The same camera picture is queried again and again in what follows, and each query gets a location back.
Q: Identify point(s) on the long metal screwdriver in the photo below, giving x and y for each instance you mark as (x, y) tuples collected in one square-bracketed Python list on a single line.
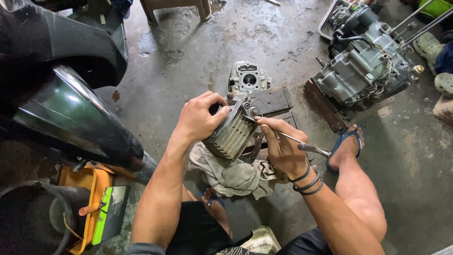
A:
[(313, 148)]

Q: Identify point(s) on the person's right hand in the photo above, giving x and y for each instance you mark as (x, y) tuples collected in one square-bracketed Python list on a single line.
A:
[(286, 148)]

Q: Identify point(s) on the black rubber tyre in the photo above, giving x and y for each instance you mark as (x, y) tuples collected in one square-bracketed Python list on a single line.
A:
[(28, 219)]

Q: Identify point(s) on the person's right leg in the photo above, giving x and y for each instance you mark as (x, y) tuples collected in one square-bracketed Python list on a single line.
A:
[(357, 191)]

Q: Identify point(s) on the thin metal rod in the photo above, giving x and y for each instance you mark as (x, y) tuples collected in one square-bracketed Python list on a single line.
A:
[(428, 26), (410, 17)]

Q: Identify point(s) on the black and green motorcycle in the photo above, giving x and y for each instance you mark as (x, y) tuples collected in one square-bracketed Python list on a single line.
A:
[(60, 95)]

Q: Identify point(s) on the dirty beige rag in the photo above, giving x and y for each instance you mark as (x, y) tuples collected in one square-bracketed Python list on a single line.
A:
[(230, 177)]

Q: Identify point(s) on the grey metal cylinder head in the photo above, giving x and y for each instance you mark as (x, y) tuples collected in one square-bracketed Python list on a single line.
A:
[(248, 78)]

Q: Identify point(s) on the orange plastic tray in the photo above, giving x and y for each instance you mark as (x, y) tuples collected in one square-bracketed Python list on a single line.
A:
[(90, 184)]

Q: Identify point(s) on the blue right sandal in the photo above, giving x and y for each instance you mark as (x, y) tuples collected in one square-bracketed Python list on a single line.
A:
[(336, 145)]

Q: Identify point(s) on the person's grey sleeve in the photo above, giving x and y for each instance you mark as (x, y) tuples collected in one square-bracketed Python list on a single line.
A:
[(145, 249)]

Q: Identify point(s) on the brown plastic stool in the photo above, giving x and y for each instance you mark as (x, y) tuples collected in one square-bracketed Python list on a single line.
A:
[(177, 5)]

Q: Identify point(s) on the black wristband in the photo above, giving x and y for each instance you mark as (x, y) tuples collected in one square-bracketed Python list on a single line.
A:
[(315, 191), (300, 176), (309, 185)]

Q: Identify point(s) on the dark engine gasket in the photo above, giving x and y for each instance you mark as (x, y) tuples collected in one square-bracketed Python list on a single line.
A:
[(255, 148)]

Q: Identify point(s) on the green and black panel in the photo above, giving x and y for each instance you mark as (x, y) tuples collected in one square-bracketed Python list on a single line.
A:
[(113, 212)]

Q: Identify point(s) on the grey motorcycle engine crankcase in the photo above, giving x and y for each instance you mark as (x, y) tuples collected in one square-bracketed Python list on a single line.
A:
[(364, 60)]

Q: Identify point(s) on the person's left hand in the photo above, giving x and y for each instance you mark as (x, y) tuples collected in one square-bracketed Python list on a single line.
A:
[(194, 117)]

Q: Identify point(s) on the person's black shorts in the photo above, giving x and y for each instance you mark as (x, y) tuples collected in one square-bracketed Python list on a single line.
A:
[(198, 233)]

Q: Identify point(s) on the dark wooden block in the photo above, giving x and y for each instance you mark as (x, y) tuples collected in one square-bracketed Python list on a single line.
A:
[(270, 101)]

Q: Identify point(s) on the blue left sandal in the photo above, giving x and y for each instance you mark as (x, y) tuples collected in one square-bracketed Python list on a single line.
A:
[(216, 202)]

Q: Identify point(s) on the brown stone block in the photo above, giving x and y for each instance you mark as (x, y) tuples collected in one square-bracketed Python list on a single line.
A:
[(444, 111)]

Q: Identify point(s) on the person's left foot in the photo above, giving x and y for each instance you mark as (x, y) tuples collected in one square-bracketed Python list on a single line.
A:
[(219, 216)]

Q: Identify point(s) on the blue sandal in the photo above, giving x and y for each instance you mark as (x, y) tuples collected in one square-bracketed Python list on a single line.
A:
[(336, 145), (216, 202)]

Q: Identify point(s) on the green plastic container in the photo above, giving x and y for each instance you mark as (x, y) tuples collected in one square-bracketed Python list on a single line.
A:
[(437, 7)]

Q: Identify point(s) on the dark wooden plank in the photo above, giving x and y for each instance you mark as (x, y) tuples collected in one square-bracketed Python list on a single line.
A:
[(324, 106)]

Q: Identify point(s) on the finned metal engine cylinder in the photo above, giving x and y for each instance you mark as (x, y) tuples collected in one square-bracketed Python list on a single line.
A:
[(233, 134)]

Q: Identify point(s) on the cream plastic seat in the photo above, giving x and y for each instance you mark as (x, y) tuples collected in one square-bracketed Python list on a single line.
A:
[(263, 242)]

